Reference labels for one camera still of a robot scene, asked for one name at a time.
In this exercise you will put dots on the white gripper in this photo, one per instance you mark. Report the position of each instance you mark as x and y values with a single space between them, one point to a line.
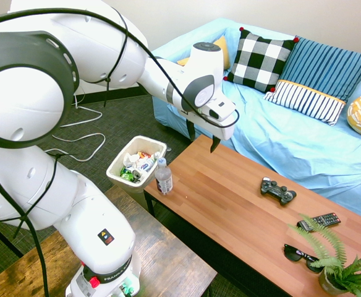
222 130

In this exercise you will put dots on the white navy striped cushion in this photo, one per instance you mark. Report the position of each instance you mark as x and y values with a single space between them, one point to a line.
307 100

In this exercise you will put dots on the black TV remote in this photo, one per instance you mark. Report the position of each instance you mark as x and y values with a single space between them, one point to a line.
321 220

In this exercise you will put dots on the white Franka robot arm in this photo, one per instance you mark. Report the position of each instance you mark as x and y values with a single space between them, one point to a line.
29 108

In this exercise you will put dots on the rustic wooden robot stand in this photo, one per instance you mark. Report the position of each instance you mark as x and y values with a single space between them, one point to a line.
168 256

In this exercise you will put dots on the clear plastic bottle with label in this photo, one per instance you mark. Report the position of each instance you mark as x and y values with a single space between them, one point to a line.
163 179

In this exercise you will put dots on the crumpled white tissue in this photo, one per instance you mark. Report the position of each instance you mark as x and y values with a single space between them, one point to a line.
131 159

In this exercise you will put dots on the plain yellow cushion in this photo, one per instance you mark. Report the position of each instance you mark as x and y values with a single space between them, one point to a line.
224 49

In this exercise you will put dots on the black game controller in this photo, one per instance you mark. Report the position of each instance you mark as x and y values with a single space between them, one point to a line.
276 190

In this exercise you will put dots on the green drink can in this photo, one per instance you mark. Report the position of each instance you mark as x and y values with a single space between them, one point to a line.
128 176

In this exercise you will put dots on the potted green fern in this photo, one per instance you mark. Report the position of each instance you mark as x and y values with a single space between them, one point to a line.
338 272

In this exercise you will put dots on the black white checkered cushion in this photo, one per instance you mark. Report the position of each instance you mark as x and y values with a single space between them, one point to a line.
257 62

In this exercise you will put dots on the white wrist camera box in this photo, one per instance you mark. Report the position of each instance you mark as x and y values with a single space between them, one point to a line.
220 108

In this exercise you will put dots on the orange red tea can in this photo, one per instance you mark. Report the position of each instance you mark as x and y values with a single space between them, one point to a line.
143 154

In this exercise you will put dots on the white jasmine tea can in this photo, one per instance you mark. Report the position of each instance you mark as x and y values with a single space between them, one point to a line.
146 164

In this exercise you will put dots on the black sunglasses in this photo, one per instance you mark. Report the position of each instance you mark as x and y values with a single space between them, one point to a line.
295 253

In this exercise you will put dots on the sofa with light blue cover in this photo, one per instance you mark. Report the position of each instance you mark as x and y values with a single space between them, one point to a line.
291 145

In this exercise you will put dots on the wooden coffee table black frame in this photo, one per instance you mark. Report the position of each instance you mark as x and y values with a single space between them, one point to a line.
230 198

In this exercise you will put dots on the blue striped cushion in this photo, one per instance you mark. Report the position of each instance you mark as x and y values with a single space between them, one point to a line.
325 69

